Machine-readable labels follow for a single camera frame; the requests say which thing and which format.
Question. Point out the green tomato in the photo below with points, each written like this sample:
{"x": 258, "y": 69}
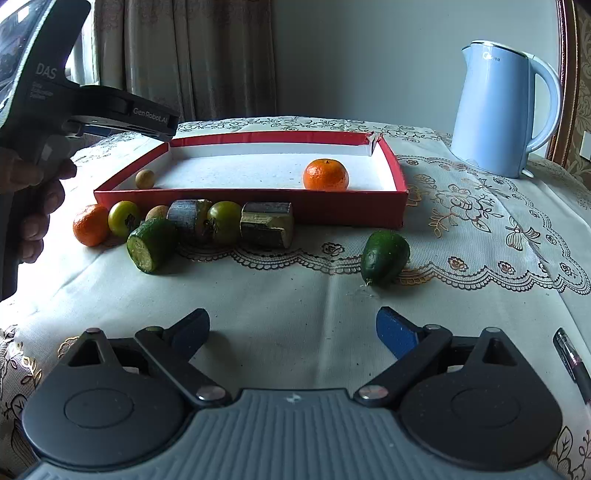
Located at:
{"x": 123, "y": 218}
{"x": 225, "y": 222}

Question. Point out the red cardboard box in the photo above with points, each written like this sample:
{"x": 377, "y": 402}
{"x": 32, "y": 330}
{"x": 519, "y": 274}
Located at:
{"x": 323, "y": 207}

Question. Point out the round tan longan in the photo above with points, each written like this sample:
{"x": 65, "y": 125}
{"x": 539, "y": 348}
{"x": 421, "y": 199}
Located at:
{"x": 144, "y": 179}
{"x": 156, "y": 212}

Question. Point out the wooden frame with patterned upholstery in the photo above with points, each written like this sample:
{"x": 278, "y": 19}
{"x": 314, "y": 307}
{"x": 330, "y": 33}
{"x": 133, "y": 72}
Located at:
{"x": 577, "y": 69}

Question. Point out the light blue electric kettle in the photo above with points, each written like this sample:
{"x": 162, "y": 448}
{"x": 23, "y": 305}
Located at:
{"x": 489, "y": 106}

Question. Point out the person's left hand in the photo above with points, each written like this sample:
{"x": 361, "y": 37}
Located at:
{"x": 39, "y": 194}

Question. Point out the beige curtain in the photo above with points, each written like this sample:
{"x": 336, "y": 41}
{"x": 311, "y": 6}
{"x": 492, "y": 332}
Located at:
{"x": 184, "y": 55}

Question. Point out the cucumber tip piece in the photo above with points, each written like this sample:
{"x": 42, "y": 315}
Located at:
{"x": 385, "y": 256}

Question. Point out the small orange mandarin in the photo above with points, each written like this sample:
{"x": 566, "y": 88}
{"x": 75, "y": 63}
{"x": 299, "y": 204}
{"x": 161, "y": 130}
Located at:
{"x": 325, "y": 175}

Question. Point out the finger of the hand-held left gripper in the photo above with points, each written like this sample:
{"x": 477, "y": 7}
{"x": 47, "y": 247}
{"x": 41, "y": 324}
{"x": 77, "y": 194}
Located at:
{"x": 99, "y": 130}

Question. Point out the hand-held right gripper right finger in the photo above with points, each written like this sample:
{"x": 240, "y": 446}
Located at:
{"x": 397, "y": 332}

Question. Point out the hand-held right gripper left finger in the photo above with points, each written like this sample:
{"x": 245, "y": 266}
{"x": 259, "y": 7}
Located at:
{"x": 191, "y": 330}

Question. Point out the large orange mandarin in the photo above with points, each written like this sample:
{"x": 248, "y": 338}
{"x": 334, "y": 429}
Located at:
{"x": 90, "y": 226}

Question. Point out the black pen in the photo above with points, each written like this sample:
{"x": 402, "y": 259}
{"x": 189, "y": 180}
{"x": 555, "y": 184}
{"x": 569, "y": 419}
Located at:
{"x": 575, "y": 364}

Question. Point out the cucumber piece with cut end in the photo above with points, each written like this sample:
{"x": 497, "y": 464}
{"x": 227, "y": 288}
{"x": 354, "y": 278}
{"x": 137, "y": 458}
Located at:
{"x": 154, "y": 242}

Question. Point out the round sugarcane piece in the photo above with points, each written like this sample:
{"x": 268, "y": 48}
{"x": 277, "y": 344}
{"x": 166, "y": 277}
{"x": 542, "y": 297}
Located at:
{"x": 187, "y": 218}

